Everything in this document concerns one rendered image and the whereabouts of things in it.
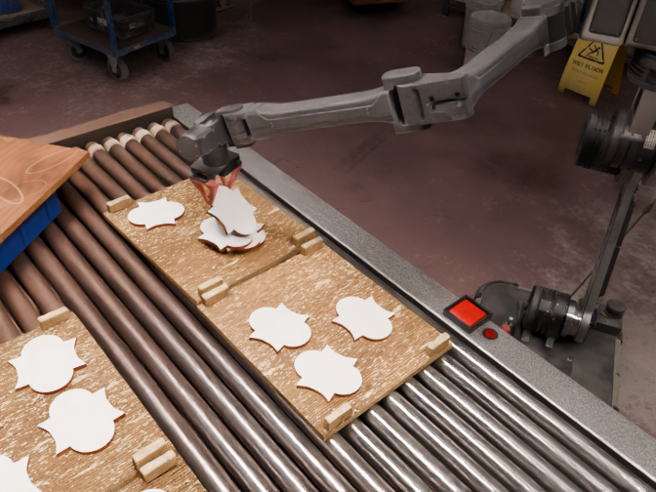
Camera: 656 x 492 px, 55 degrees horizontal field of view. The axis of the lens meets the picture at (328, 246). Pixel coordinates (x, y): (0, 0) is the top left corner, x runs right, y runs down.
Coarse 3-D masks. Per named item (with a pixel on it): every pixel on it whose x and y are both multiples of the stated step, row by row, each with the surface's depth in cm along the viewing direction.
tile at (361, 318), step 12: (348, 300) 135; (360, 300) 135; (372, 300) 135; (336, 312) 132; (348, 312) 132; (360, 312) 132; (372, 312) 132; (384, 312) 132; (336, 324) 130; (348, 324) 129; (360, 324) 129; (372, 324) 129; (384, 324) 130; (360, 336) 127; (372, 336) 127; (384, 336) 127
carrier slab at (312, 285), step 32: (320, 256) 147; (256, 288) 137; (288, 288) 138; (320, 288) 138; (352, 288) 139; (224, 320) 130; (320, 320) 131; (416, 320) 132; (256, 352) 123; (288, 352) 124; (352, 352) 125; (384, 352) 125; (416, 352) 125; (288, 384) 118; (384, 384) 119; (320, 416) 113; (352, 416) 113
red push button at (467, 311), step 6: (456, 306) 137; (462, 306) 137; (468, 306) 138; (474, 306) 138; (456, 312) 136; (462, 312) 136; (468, 312) 136; (474, 312) 136; (480, 312) 136; (462, 318) 134; (468, 318) 135; (474, 318) 135; (480, 318) 135; (468, 324) 133
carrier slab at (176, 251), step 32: (160, 192) 163; (192, 192) 164; (256, 192) 166; (128, 224) 153; (192, 224) 154; (288, 224) 156; (160, 256) 144; (192, 256) 145; (224, 256) 145; (256, 256) 146; (288, 256) 148; (192, 288) 136
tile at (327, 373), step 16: (304, 352) 123; (320, 352) 123; (304, 368) 120; (320, 368) 120; (336, 368) 120; (352, 368) 120; (304, 384) 117; (320, 384) 117; (336, 384) 117; (352, 384) 117
